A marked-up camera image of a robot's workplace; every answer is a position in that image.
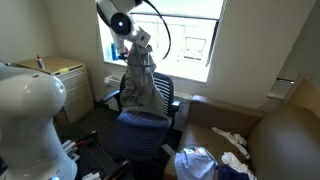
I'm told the black mesh office chair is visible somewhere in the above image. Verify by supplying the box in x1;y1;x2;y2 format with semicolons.
99;70;182;168

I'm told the navy blue clothing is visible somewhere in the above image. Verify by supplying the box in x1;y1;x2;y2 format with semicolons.
215;164;250;180

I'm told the white paper scrap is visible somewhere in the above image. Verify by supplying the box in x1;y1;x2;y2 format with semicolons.
161;143;177;157

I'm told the blue bottle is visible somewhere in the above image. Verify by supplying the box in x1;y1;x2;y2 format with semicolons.
110;42;119;62

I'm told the light blue shirt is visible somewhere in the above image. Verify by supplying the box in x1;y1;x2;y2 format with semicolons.
173;146;220;180

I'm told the light wooden drawer cabinet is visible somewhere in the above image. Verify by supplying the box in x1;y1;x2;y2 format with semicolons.
14;55;95;127

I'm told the white crumpled cloth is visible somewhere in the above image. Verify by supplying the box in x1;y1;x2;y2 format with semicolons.
221;151;258;180
211;126;251;160

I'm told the black robot stand base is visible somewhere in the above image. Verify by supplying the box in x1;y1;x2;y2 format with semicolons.
58;129;134;180

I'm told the red white glue bottle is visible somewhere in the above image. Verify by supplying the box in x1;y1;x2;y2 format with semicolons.
35;53;46;71

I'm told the brown cardboard box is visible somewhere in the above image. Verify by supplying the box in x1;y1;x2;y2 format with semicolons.
163;74;320;180

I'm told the window with dark frame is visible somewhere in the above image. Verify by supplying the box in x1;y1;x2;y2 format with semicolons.
97;0;228;84

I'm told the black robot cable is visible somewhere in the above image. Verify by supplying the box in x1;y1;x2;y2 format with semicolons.
141;0;173;66

